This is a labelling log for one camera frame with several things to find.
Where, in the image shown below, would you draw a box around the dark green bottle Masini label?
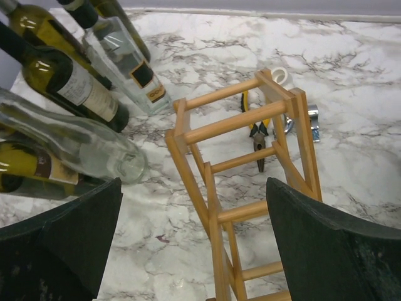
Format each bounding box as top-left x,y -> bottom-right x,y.
90,0 -> 151,62

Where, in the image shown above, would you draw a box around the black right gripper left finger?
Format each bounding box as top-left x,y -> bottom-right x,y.
1,178 -> 123,300

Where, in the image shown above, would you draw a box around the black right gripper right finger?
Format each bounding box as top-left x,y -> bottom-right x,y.
266,177 -> 400,300

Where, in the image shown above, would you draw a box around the square clear liquor bottle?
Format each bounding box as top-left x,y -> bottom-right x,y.
59,1 -> 172,115

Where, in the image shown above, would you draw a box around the green wine bottle cream label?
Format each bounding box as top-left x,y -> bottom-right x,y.
1,23 -> 130,132

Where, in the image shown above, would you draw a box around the round clear glass bottle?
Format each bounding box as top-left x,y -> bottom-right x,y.
1,89 -> 148,184

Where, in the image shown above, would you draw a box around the silver metal clamp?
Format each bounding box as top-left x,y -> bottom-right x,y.
284,104 -> 320,142

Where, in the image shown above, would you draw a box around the green bottle Primitivo label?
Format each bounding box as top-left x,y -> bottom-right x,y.
1,1 -> 112,90

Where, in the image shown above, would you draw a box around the yellow handled pliers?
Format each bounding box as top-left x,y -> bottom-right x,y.
241,91 -> 270,152

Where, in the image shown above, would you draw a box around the wooden wine rack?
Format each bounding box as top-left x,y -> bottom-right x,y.
165,69 -> 322,300

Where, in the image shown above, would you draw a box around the olive wine bottle brown label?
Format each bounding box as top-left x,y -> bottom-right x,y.
1,125 -> 104,200

